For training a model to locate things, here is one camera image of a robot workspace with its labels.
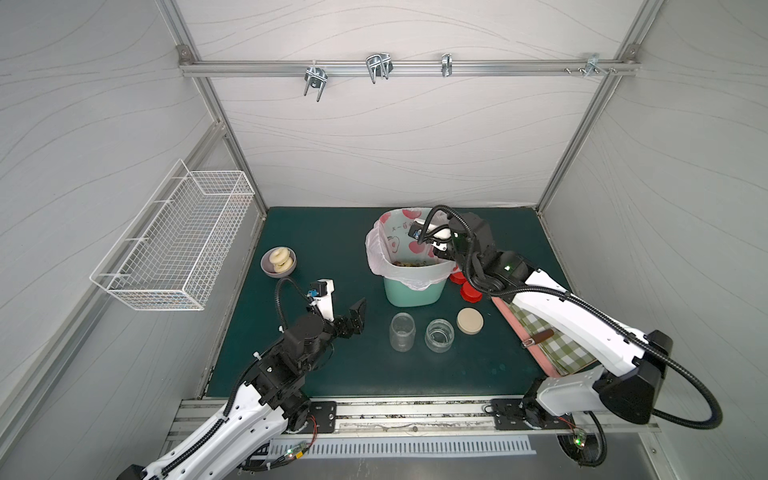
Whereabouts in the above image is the red jar lid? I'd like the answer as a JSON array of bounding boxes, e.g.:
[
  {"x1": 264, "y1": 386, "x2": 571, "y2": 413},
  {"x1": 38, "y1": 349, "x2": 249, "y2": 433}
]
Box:
[
  {"x1": 460, "y1": 282, "x2": 483, "y2": 304},
  {"x1": 449, "y1": 271, "x2": 467, "y2": 285}
]

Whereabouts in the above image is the beige lid glass peanut jar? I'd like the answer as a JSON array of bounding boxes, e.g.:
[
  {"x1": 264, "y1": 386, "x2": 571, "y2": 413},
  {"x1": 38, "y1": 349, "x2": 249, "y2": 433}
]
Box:
[{"x1": 425, "y1": 319, "x2": 455, "y2": 354}]

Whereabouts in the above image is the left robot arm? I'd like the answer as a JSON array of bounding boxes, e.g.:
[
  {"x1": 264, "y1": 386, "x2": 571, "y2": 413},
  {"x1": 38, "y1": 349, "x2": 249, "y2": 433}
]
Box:
[{"x1": 118, "y1": 277, "x2": 367, "y2": 479}]

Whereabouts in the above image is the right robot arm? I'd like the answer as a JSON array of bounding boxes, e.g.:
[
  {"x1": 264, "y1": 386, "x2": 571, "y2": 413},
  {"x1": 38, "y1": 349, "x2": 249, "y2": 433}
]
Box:
[{"x1": 408, "y1": 205, "x2": 724, "y2": 430}]

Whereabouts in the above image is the pink tray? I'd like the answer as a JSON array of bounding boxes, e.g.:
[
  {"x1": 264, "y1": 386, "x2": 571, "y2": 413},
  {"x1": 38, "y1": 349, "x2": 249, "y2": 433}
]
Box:
[{"x1": 491, "y1": 296, "x2": 598, "y2": 379}]

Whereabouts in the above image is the grey bowl with buns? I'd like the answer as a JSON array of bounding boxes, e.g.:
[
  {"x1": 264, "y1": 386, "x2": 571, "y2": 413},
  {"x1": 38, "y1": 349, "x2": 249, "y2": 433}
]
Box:
[{"x1": 260, "y1": 246, "x2": 297, "y2": 279}]

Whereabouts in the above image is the green checkered cloth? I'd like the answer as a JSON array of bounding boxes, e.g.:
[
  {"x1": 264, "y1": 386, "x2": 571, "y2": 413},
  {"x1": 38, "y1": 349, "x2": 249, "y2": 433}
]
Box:
[{"x1": 509, "y1": 302, "x2": 598, "y2": 376}]

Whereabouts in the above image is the white vent strip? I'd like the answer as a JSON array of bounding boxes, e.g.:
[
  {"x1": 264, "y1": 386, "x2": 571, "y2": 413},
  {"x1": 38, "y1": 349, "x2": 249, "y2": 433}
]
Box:
[{"x1": 305, "y1": 435, "x2": 536, "y2": 459}]

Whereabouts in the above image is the metal hook clamp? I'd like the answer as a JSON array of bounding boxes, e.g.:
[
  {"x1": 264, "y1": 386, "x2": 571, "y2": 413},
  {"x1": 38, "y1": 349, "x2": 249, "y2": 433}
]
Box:
[{"x1": 365, "y1": 52, "x2": 393, "y2": 84}]

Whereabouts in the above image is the metal u-bolt clamp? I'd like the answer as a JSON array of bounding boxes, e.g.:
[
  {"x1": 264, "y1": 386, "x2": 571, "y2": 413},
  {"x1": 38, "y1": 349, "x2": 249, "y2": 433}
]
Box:
[{"x1": 303, "y1": 66, "x2": 328, "y2": 102}]

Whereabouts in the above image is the aluminium crossbar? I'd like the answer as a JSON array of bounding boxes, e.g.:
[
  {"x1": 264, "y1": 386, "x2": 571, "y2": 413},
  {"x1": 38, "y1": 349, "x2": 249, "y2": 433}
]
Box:
[{"x1": 180, "y1": 57, "x2": 641, "y2": 78}]

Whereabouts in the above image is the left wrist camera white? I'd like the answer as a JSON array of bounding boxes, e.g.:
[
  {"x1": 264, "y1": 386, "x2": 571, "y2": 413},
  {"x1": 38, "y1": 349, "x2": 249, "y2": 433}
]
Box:
[{"x1": 307, "y1": 279, "x2": 335, "y2": 322}]

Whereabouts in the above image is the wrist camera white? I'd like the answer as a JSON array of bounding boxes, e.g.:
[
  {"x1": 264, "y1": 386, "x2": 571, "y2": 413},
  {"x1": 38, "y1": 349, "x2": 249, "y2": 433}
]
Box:
[
  {"x1": 408, "y1": 220, "x2": 453, "y2": 251},
  {"x1": 307, "y1": 279, "x2": 335, "y2": 322}
]

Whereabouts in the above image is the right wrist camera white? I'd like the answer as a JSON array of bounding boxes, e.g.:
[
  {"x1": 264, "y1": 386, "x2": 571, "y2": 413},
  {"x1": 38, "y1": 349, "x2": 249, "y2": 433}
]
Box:
[{"x1": 408, "y1": 220, "x2": 453, "y2": 251}]

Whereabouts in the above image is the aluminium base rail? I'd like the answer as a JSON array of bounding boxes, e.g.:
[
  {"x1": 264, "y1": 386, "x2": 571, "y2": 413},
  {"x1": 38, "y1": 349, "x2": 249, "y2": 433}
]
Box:
[{"x1": 161, "y1": 392, "x2": 661, "y2": 436}]

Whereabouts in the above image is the white wire basket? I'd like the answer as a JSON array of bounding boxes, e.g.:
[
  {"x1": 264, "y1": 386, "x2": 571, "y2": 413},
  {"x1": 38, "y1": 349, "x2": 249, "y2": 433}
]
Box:
[{"x1": 90, "y1": 160, "x2": 255, "y2": 311}]

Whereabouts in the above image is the small metal ring clamp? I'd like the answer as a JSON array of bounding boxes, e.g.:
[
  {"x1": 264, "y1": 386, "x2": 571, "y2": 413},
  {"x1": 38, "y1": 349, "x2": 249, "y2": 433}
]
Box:
[{"x1": 441, "y1": 53, "x2": 453, "y2": 78}]

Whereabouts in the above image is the metal bracket clamp right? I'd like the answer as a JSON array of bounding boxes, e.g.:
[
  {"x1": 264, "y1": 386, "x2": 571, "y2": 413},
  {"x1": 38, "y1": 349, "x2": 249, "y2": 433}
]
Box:
[{"x1": 564, "y1": 53, "x2": 619, "y2": 78}]

